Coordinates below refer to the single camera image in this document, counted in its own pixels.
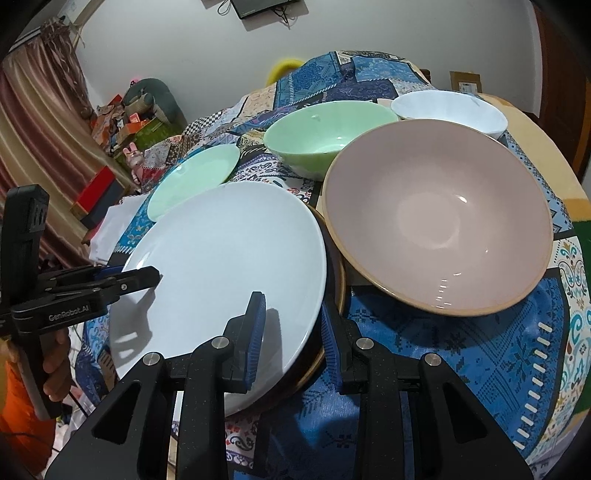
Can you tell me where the wooden door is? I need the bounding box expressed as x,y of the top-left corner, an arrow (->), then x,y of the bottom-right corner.
531,0 -> 591,178

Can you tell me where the beige green fleece blanket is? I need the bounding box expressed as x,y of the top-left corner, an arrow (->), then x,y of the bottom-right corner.
475,92 -> 591,245

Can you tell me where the large white plate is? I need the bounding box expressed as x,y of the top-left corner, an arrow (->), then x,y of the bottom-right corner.
108,181 -> 328,418

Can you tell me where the person's left hand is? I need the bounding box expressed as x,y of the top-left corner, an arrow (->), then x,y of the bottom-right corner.
41,329 -> 74,418

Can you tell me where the pink rabbit toy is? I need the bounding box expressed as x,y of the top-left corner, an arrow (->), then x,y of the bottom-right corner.
122,142 -> 147,184

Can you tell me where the pile of small boxes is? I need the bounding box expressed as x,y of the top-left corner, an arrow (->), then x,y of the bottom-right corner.
90,95 -> 158,157

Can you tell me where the white bowl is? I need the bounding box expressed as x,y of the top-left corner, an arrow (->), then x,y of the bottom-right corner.
391,90 -> 509,140

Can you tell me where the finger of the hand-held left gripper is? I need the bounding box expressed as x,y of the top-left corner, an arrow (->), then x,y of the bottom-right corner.
39,265 -> 126,291
46,266 -> 161,306

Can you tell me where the red box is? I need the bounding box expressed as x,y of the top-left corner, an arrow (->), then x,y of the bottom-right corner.
70,166 -> 126,219

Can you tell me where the large pink bowl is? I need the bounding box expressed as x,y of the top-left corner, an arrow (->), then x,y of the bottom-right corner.
322,119 -> 554,318

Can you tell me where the white cloth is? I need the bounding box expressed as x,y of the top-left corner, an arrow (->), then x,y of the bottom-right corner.
85,196 -> 157,267

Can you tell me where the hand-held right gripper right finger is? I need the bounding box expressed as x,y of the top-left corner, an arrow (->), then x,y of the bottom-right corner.
321,302 -> 534,480

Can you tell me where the grey plush toy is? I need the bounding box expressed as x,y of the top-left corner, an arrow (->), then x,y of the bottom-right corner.
122,78 -> 182,126

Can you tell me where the cardboard box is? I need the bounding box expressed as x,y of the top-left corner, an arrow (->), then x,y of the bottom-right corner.
449,71 -> 482,96

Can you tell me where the yellow foam tube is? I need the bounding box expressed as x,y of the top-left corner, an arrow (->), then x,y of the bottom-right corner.
268,56 -> 305,86

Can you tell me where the blue patchwork blanket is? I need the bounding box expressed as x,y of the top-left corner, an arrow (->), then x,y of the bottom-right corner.
74,50 -> 591,480

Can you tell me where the striped brown curtain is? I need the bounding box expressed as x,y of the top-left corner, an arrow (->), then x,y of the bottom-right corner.
0,22 -> 139,271

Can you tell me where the small wall monitor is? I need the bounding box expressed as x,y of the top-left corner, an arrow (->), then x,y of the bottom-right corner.
230,0 -> 297,20

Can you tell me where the small green plate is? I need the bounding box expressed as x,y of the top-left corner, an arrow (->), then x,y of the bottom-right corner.
147,144 -> 241,221

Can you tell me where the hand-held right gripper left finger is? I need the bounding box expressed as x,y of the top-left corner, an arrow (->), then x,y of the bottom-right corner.
44,292 -> 267,480

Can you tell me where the brown plate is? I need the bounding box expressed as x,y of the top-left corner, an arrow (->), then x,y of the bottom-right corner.
276,203 -> 347,403

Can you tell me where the green bowl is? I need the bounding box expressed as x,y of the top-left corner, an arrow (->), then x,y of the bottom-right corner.
263,102 -> 400,182

